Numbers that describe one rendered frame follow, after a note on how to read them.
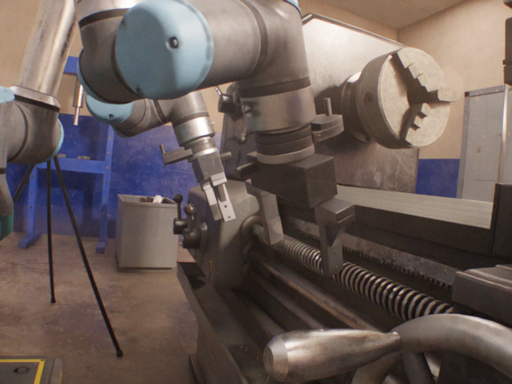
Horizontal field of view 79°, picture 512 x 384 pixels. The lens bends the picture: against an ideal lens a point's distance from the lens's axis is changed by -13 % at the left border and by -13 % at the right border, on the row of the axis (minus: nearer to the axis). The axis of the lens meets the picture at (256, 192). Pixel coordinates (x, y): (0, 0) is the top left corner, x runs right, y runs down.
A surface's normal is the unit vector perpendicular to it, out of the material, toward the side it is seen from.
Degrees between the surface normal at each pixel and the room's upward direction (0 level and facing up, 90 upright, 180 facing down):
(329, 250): 97
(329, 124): 97
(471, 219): 36
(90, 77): 122
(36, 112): 98
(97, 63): 103
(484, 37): 90
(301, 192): 113
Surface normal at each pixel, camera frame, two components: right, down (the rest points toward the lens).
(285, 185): -0.82, 0.33
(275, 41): 0.77, 0.34
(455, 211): -0.46, -0.85
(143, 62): -0.58, 0.39
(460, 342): -0.92, 0.11
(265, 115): -0.38, 0.40
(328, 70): 0.35, 0.07
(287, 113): 0.14, 0.32
